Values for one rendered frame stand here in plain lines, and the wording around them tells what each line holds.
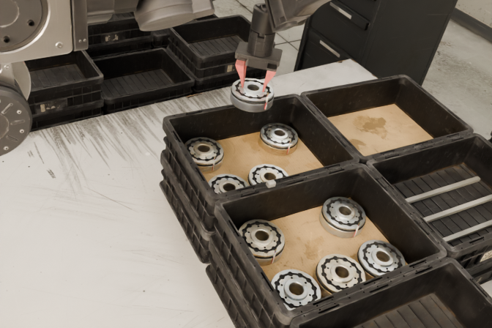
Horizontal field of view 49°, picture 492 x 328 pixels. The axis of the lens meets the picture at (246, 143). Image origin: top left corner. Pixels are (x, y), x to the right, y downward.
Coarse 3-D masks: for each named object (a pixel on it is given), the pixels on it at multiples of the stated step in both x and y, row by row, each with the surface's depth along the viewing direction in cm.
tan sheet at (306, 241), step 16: (320, 208) 128; (288, 224) 122; (304, 224) 123; (320, 224) 124; (368, 224) 126; (288, 240) 119; (304, 240) 119; (320, 240) 120; (336, 240) 121; (352, 240) 122; (368, 240) 122; (384, 240) 123; (288, 256) 115; (304, 256) 116; (320, 256) 116; (352, 256) 118; (272, 272) 111
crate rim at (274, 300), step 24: (336, 168) 125; (360, 168) 127; (264, 192) 115; (384, 192) 121; (216, 216) 110; (408, 216) 116; (240, 240) 103; (432, 240) 111; (408, 264) 105; (264, 288) 96; (360, 288) 99; (288, 312) 93
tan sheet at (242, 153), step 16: (224, 144) 141; (240, 144) 142; (256, 144) 143; (304, 144) 146; (224, 160) 136; (240, 160) 137; (256, 160) 138; (272, 160) 139; (288, 160) 140; (304, 160) 141; (208, 176) 131; (240, 176) 132
